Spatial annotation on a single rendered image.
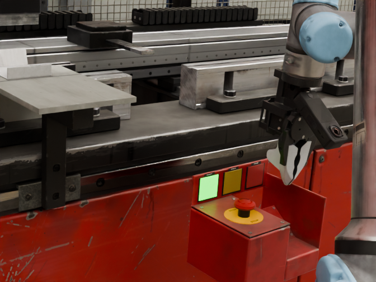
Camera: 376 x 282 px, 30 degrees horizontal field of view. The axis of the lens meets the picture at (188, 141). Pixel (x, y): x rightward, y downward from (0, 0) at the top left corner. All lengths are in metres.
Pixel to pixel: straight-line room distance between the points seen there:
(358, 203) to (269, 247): 0.58
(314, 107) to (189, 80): 0.44
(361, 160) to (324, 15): 0.46
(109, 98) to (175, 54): 0.73
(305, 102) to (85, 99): 0.38
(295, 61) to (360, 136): 0.55
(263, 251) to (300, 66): 0.33
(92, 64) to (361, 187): 1.13
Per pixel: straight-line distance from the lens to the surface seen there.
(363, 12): 0.74
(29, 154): 1.27
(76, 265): 1.40
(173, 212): 1.49
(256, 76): 1.72
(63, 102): 1.13
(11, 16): 1.35
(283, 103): 1.29
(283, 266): 1.32
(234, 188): 1.37
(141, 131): 1.42
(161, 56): 1.85
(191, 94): 1.60
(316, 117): 1.23
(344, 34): 1.11
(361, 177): 0.70
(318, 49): 1.10
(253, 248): 1.23
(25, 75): 1.28
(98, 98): 1.16
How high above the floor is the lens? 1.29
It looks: 18 degrees down
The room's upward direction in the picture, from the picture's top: 4 degrees clockwise
